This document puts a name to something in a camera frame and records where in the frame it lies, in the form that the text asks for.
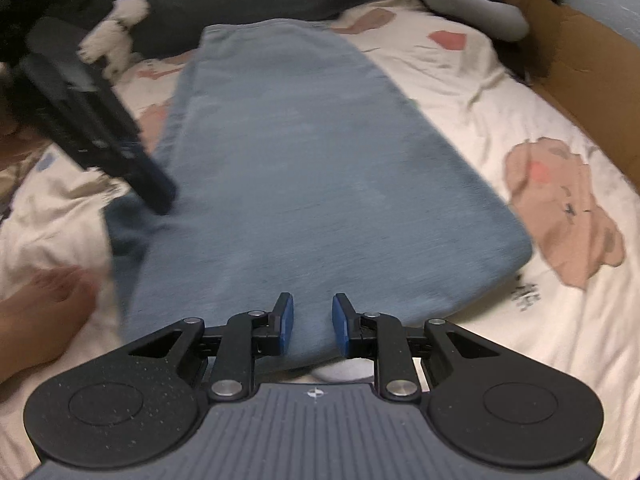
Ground light blue denim jeans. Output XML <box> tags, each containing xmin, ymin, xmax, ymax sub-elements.
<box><xmin>104</xmin><ymin>17</ymin><xmax>534</xmax><ymax>377</ymax></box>

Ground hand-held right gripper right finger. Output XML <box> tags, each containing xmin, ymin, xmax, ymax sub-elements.
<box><xmin>331</xmin><ymin>292</ymin><xmax>506</xmax><ymax>403</ymax></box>

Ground person's bare foot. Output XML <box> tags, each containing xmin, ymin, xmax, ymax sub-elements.
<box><xmin>0</xmin><ymin>265</ymin><xmax>102</xmax><ymax>387</ymax></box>

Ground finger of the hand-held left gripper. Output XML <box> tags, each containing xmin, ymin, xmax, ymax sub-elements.
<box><xmin>125</xmin><ymin>151</ymin><xmax>178</xmax><ymax>217</ymax></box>

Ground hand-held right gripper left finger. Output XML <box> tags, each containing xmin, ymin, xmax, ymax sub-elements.
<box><xmin>116</xmin><ymin>292</ymin><xmax>296</xmax><ymax>403</ymax></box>

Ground white spotted plush toy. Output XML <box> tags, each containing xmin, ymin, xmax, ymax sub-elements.
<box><xmin>77</xmin><ymin>0</ymin><xmax>152</xmax><ymax>82</ymax></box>

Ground cream printed bedsheet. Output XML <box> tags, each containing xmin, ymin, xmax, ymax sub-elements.
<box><xmin>0</xmin><ymin>0</ymin><xmax>640</xmax><ymax>480</ymax></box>

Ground brown cardboard box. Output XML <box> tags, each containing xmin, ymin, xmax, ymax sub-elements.
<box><xmin>477</xmin><ymin>0</ymin><xmax>640</xmax><ymax>192</ymax></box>

